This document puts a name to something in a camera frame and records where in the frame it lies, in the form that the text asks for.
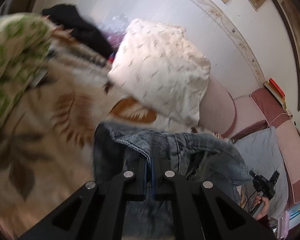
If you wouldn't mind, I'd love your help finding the right hand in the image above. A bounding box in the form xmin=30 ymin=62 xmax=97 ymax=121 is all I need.
xmin=253 ymin=195 xmax=270 ymax=220

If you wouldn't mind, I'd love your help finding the grey quilted pillow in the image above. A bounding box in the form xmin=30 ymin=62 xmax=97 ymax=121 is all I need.
xmin=234 ymin=126 xmax=288 ymax=219

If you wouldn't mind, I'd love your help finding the cream leaf print blanket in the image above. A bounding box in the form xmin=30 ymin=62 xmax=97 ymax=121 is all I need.
xmin=0 ymin=31 xmax=211 ymax=239

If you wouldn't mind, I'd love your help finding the pink padded headboard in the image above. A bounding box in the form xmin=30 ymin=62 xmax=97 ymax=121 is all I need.
xmin=229 ymin=88 xmax=300 ymax=204

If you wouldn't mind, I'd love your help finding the pink bolster cushion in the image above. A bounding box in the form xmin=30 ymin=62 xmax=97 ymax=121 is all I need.
xmin=198 ymin=75 xmax=237 ymax=138

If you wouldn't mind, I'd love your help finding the stack of books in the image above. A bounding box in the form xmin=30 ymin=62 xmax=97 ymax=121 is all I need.
xmin=264 ymin=78 xmax=287 ymax=109

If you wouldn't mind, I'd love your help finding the white floral pillow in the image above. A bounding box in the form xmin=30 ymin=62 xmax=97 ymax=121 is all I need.
xmin=108 ymin=18 xmax=211 ymax=125

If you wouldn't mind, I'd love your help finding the green patterned cloth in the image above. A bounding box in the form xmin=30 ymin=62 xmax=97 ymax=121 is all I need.
xmin=0 ymin=13 xmax=52 ymax=129

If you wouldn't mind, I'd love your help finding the black garment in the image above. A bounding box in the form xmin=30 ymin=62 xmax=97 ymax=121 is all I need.
xmin=41 ymin=4 xmax=113 ymax=59

